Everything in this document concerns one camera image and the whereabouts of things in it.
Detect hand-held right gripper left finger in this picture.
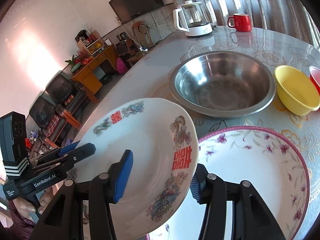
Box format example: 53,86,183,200
29,149,134,240

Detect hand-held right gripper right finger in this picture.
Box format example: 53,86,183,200
189,164,287,240

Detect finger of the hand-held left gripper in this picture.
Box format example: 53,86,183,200
27,141,81,166
31,142,97,178

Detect white plate with red print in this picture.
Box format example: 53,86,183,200
72,97,199,234

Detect stainless steel basin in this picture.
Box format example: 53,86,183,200
169,51,277,118

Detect yellow bowl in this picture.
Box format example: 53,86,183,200
274,65,320,116

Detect person's left hand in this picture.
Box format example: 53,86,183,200
15,186,55,216

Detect glass coffee table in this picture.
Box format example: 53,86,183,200
25,130,59,161

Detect black leather armchair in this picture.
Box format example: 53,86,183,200
29,96,73,143
45,75,87,110

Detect white plate with purple rim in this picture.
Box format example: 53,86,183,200
147,126,310,240

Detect wooden cabinet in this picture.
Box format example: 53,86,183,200
70,44,119,103

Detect green potted plant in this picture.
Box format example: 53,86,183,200
65,54,83,67

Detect pink ball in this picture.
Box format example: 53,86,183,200
116,57,128,74

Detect wooden shelf box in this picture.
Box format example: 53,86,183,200
75,30,105,54

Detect low wooden table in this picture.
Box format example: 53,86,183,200
127,47,150,66

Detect small black television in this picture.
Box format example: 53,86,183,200
115,40,131,55

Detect floral plastic tablecloth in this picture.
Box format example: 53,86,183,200
72,25,320,240

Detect wooden chair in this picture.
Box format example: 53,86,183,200
132,21,153,49

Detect white glass electric kettle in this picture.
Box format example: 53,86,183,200
173,0,213,37

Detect black flat television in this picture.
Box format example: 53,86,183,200
108,0,165,25

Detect red bowl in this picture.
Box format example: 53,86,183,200
309,65,320,93

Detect red mug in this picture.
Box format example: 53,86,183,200
227,13,252,32

